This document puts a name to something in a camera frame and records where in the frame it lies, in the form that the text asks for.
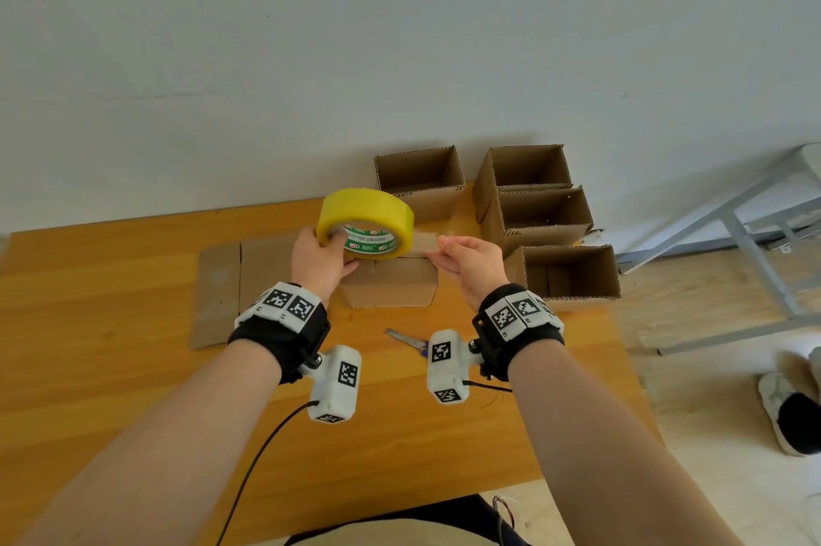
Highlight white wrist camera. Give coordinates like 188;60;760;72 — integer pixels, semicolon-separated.
426;328;486;406
301;344;363;425

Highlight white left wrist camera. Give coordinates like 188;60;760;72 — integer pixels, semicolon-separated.
301;344;363;425

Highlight black left wristband with markers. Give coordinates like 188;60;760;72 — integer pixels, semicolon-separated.
227;282;333;385

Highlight person's right forearm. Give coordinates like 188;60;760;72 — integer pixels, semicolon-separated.
508;340;745;546

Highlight person's right hand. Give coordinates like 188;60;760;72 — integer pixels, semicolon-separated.
426;236;511;313

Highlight person's left forearm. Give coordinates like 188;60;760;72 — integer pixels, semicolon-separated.
19;338;283;546

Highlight black left camera cable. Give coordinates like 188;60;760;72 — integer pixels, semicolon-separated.
215;400;320;546

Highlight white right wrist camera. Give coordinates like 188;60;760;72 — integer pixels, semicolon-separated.
426;328;486;406

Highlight person's left hand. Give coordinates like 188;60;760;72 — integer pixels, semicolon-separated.
290;226;360;309

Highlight black right wristband with markers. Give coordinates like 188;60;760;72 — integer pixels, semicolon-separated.
472;283;565;382

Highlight thin dark cord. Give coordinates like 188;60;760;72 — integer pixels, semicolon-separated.
492;496;518;546

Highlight brown cardboard paper box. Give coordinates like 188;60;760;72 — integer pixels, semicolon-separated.
340;230;458;309
473;144;574;223
374;145;467;224
481;184;594;258
503;243;622;313

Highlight blue-handled scissors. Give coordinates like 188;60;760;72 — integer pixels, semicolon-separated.
384;327;429;360

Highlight stack of cardboard boxes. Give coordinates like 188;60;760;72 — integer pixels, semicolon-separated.
191;234;303;351

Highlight grey metal table frame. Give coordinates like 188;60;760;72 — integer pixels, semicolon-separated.
615;143;821;355

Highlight black wristband with markers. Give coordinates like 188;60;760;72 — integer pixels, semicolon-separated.
227;282;333;385
472;283;565;382

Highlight yellow tape roll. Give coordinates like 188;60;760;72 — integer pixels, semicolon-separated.
316;188;416;261

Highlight person's dark and beige clothing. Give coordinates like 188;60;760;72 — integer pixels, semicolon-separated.
285;391;821;546

